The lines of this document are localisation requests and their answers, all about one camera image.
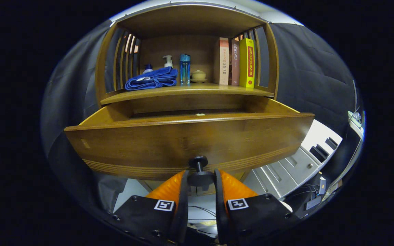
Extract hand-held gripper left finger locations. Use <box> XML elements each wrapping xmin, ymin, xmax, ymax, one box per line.
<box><xmin>112</xmin><ymin>170</ymin><xmax>189</xmax><ymax>245</ymax></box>

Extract white drawer unit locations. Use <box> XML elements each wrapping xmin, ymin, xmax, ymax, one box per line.
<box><xmin>243</xmin><ymin>119</ymin><xmax>343</xmax><ymax>200</ymax></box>

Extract tall blue glass bottle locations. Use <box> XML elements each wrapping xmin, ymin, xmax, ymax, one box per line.
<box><xmin>179</xmin><ymin>54</ymin><xmax>191</xmax><ymax>85</ymax></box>

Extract blue folded towel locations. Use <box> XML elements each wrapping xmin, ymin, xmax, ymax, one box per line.
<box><xmin>125</xmin><ymin>67</ymin><xmax>178</xmax><ymax>91</ymax></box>

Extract beige lidded teacup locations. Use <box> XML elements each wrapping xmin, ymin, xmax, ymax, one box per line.
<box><xmin>190</xmin><ymin>70</ymin><xmax>208</xmax><ymax>83</ymax></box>

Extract yellow book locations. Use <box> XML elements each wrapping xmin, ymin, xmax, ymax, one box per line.
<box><xmin>239</xmin><ymin>38</ymin><xmax>255</xmax><ymax>88</ymax></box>

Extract wooden drawer with black knob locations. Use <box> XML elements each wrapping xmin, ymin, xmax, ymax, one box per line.
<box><xmin>64</xmin><ymin>97</ymin><xmax>315</xmax><ymax>188</ymax></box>

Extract beige book with orange band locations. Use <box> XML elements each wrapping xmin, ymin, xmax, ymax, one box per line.
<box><xmin>213</xmin><ymin>37</ymin><xmax>229</xmax><ymax>85</ymax></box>

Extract wooden countertop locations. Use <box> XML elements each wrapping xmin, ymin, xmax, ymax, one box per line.
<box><xmin>100</xmin><ymin>83</ymin><xmax>275</xmax><ymax>105</ymax></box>

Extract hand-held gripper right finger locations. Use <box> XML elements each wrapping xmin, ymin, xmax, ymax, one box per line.
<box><xmin>214</xmin><ymin>168</ymin><xmax>300</xmax><ymax>246</ymax></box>

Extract wooden cabinet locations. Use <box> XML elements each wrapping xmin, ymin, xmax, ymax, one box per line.
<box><xmin>95</xmin><ymin>3</ymin><xmax>279</xmax><ymax>197</ymax></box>

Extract brown book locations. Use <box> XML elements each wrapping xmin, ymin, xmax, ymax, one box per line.
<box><xmin>229</xmin><ymin>39</ymin><xmax>240</xmax><ymax>86</ymax></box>

